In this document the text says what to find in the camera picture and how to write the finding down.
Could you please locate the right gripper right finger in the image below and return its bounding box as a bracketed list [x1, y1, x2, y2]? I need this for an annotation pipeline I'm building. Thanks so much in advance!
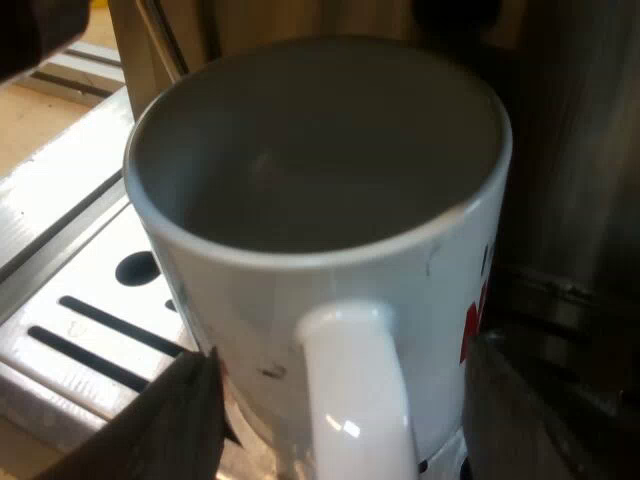
[460, 333, 640, 480]

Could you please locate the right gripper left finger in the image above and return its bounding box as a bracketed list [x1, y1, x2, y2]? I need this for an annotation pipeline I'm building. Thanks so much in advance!
[53, 345, 240, 480]

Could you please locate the white mug with red print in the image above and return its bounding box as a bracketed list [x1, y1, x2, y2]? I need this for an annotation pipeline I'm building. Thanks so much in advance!
[122, 35, 515, 480]

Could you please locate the steel espresso machine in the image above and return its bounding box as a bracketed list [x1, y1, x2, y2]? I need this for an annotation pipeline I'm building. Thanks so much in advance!
[0, 0, 640, 480]

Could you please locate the aluminium rail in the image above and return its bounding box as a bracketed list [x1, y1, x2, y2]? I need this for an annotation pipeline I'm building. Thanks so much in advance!
[27, 40, 124, 106]

